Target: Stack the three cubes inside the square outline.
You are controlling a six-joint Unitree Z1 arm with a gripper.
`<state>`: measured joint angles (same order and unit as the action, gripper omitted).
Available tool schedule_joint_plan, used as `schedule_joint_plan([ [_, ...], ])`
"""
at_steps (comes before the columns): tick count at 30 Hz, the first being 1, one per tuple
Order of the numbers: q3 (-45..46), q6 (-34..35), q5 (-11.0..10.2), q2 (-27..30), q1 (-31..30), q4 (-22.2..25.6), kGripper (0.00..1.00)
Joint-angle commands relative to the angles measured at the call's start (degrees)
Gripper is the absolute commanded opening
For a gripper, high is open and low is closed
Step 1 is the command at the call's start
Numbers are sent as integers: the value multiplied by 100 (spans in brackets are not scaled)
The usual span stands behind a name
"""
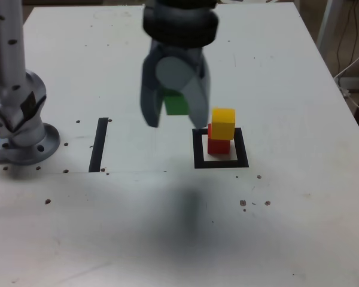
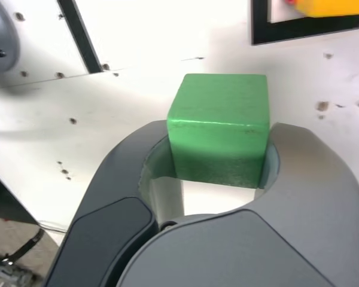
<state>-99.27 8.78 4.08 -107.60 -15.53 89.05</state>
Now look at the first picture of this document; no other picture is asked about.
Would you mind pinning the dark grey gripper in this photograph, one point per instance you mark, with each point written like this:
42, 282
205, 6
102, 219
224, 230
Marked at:
182, 51

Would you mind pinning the green cube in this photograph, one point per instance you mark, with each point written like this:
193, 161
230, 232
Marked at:
176, 104

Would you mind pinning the yellow cube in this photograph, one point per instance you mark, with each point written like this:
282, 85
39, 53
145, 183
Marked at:
222, 125

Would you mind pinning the red cube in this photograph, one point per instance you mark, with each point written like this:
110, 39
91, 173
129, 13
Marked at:
218, 146

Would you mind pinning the black tape square outline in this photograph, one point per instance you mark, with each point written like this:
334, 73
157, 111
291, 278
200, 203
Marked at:
197, 146

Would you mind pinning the black tape strip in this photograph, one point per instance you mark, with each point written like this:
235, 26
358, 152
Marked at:
98, 146

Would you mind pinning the white metal post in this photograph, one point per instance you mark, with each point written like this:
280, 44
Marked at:
324, 24

